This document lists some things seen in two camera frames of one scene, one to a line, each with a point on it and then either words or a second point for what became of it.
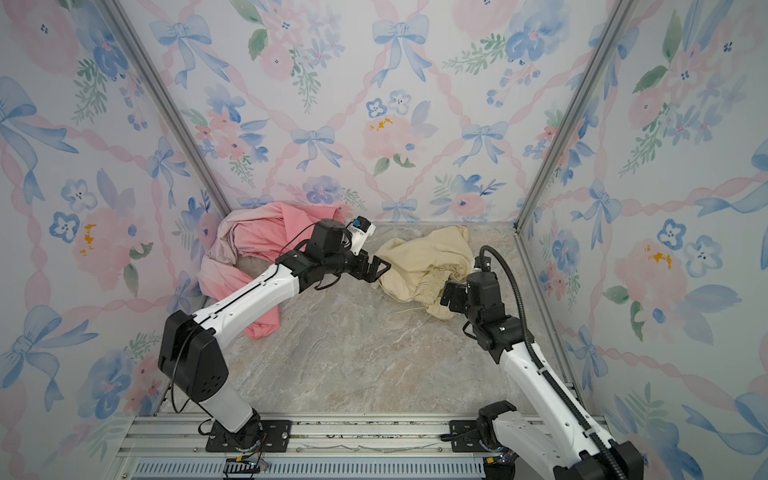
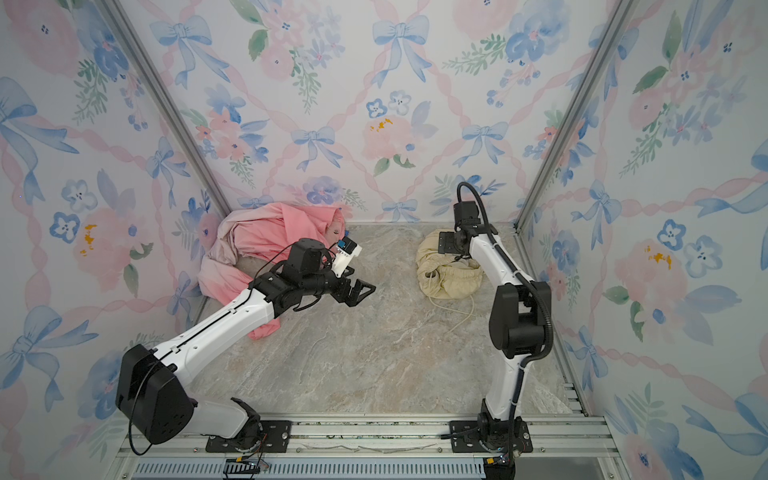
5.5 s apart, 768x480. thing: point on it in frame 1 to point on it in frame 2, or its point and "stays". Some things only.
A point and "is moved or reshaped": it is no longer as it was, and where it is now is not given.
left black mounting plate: x=255 y=436 stays
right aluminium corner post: x=620 y=11 stays
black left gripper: x=374 y=273 to x=355 y=297
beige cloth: x=421 y=264 is moved or reshaped
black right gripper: x=460 y=294 to x=445 y=243
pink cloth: x=271 y=230 stays
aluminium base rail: x=175 y=447 stays
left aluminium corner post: x=189 y=140 stays
